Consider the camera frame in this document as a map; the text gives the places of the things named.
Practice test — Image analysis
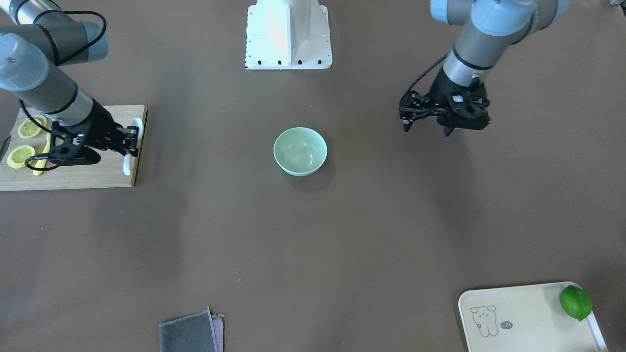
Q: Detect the light green ceramic bowl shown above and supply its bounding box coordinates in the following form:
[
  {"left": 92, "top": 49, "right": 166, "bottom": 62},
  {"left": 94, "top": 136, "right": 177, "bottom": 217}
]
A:
[{"left": 273, "top": 127, "right": 328, "bottom": 176}]

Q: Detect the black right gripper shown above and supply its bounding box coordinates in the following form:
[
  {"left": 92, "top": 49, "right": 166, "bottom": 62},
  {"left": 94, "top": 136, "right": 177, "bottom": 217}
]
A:
[{"left": 48, "top": 100, "right": 139, "bottom": 166}]

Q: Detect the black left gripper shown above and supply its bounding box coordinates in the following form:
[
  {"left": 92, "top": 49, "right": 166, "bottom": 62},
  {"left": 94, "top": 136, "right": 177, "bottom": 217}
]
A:
[{"left": 399, "top": 69, "right": 491, "bottom": 137}]

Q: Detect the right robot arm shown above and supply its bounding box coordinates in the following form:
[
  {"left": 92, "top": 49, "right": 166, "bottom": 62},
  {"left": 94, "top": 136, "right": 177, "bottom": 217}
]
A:
[{"left": 0, "top": 0, "right": 143, "bottom": 170}]

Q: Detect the grey folded cloth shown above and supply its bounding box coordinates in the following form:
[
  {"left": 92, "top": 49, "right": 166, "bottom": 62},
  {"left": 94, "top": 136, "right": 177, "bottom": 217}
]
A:
[{"left": 158, "top": 309, "right": 217, "bottom": 352}]

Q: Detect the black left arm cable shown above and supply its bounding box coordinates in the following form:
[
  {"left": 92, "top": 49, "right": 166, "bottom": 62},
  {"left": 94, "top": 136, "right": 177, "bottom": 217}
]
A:
[{"left": 403, "top": 54, "right": 448, "bottom": 98}]

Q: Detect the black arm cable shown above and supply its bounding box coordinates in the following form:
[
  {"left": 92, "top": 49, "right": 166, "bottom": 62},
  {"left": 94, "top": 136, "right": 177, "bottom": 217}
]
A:
[
  {"left": 403, "top": 54, "right": 448, "bottom": 98},
  {"left": 20, "top": 10, "right": 108, "bottom": 172}
]

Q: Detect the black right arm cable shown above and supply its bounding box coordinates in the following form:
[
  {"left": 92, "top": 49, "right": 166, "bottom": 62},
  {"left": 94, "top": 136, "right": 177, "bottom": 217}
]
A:
[{"left": 20, "top": 10, "right": 108, "bottom": 172}]

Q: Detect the top lemon slice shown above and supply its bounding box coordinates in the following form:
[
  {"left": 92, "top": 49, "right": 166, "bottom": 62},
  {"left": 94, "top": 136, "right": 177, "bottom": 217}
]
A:
[{"left": 17, "top": 118, "right": 43, "bottom": 139}]

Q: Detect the green lime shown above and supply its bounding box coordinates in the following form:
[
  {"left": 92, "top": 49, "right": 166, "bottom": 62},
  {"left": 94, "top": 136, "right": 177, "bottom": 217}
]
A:
[{"left": 559, "top": 285, "right": 593, "bottom": 321}]

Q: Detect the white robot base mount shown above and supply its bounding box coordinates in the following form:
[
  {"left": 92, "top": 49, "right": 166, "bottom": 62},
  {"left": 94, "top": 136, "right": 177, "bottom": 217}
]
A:
[{"left": 245, "top": 0, "right": 333, "bottom": 70}]

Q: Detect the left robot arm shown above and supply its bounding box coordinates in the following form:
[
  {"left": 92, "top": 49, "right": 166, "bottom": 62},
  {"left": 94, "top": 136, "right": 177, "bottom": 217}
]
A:
[{"left": 399, "top": 0, "right": 570, "bottom": 136}]

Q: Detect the under lemon slice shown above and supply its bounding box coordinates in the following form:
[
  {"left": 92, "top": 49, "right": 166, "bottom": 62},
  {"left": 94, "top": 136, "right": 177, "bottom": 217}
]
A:
[{"left": 33, "top": 114, "right": 48, "bottom": 129}]

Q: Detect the pink folded cloth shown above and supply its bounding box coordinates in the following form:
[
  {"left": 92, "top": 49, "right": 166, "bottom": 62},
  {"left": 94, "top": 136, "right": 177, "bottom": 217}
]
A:
[{"left": 211, "top": 314, "right": 225, "bottom": 352}]

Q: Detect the lower lemon slice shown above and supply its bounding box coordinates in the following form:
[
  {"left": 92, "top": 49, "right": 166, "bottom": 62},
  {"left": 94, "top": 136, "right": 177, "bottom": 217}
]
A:
[{"left": 6, "top": 145, "right": 36, "bottom": 169}]

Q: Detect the bamboo cutting board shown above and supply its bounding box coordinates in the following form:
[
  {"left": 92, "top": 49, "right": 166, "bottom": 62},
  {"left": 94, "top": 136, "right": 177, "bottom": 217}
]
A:
[{"left": 0, "top": 111, "right": 139, "bottom": 191}]

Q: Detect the cream tray with bear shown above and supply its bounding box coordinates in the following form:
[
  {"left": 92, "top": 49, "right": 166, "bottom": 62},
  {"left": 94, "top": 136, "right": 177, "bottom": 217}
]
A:
[{"left": 458, "top": 282, "right": 608, "bottom": 352}]

